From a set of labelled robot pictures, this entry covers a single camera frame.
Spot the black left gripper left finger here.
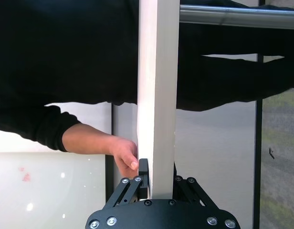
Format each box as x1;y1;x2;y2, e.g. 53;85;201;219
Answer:
105;158;152;208

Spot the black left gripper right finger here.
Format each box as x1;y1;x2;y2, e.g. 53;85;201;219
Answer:
172;162;216;208

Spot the white rectangular table top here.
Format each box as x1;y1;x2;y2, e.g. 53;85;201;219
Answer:
136;0;180;200

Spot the person's right forearm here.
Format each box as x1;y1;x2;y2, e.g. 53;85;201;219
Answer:
62;123;119;156

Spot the person's right hand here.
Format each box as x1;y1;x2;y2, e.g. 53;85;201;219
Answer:
108;137;139;178

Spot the black baseboard strip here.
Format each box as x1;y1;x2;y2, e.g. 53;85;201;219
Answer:
255;0;266;229

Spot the person in black shirt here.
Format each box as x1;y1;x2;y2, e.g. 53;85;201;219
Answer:
0;0;140;153

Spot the metal table column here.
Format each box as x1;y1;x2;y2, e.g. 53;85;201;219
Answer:
179;4;294;31

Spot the black wall rail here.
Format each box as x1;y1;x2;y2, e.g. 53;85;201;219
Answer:
104;102;114;203

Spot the white glossy wall board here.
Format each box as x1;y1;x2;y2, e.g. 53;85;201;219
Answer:
0;102;112;229

